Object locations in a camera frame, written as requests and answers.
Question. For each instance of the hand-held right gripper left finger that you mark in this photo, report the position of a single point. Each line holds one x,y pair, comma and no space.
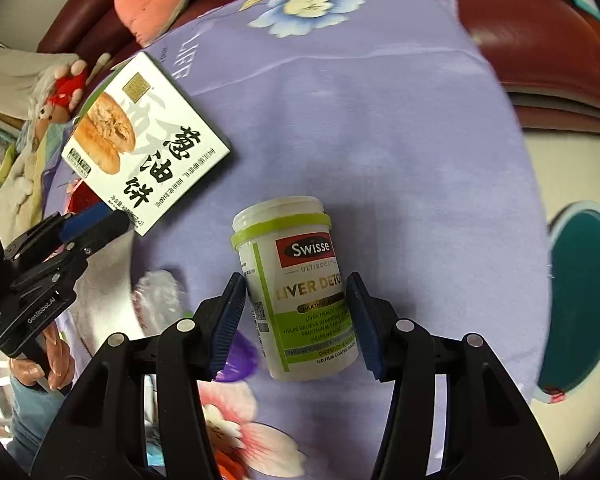
227,320

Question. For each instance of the pale plush toy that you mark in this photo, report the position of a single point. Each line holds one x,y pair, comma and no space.
22,175

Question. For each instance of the small red object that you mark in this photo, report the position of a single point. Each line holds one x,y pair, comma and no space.
555,395

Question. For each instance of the white green supplement bottle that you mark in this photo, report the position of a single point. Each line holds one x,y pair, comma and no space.
300,280

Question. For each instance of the white cloth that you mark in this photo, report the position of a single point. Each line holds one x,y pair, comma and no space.
10,65

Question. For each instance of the clear plastic wrapper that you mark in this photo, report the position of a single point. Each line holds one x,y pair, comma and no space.
155,292

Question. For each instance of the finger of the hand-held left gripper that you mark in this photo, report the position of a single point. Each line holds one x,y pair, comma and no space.
87,222
107,232

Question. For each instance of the white pancake food box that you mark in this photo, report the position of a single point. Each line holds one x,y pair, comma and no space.
145,145

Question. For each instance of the purple plastic piece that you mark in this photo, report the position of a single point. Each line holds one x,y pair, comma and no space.
240,360

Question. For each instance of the teal trash bin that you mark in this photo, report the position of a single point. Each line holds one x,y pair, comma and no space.
580,310

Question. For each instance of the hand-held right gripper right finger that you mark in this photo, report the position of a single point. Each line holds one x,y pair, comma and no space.
365,320

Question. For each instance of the small red doll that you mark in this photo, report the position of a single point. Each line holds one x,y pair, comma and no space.
67,87

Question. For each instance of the pink plush toy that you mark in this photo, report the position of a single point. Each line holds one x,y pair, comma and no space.
145,0

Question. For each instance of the purple floral blanket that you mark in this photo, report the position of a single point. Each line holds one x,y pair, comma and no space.
380,135

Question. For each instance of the person's leg in jeans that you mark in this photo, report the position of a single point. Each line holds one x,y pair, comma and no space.
27,420

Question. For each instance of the person's left hand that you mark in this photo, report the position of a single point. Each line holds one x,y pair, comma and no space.
55,360

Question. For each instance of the dark red leather sofa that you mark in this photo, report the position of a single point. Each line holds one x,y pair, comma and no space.
530,35

